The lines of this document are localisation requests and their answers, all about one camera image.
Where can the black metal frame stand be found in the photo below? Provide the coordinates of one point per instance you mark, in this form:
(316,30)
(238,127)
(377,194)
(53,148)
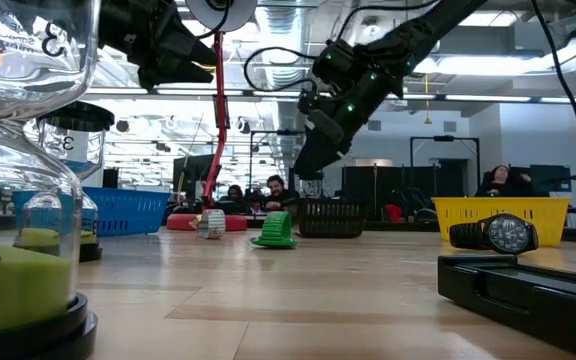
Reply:
(443,138)

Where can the black computer monitor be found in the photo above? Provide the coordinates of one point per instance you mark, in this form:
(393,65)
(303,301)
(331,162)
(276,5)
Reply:
(188,172)

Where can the dark desk monitor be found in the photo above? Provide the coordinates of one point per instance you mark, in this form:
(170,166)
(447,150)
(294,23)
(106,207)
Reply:
(550,177)

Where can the yellow plastic basket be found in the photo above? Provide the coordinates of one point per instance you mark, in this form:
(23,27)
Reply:
(458,215)

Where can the red bag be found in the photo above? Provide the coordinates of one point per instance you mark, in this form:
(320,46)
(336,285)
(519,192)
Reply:
(393,214)

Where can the red desk lamp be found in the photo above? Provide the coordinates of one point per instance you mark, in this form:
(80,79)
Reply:
(219,100)

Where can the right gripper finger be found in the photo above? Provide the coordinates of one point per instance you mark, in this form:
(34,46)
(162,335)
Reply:
(318,157)

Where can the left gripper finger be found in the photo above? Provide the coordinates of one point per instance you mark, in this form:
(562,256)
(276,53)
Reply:
(193,47)
(168,77)

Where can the blue plastic basket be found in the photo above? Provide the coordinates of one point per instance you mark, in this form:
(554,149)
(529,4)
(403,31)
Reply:
(128,212)

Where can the corrugated silver ventilation duct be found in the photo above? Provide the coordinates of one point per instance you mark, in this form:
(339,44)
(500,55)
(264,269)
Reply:
(283,75)

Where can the person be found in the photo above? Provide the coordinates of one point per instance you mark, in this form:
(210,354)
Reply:
(235,197)
(500,182)
(277,189)

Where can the black wristwatch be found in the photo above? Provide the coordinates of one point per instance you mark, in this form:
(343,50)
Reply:
(508,234)

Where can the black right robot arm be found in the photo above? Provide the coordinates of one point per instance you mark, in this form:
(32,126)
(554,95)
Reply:
(418,30)

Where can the black plastic basket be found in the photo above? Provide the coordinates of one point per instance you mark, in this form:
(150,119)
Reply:
(330,220)

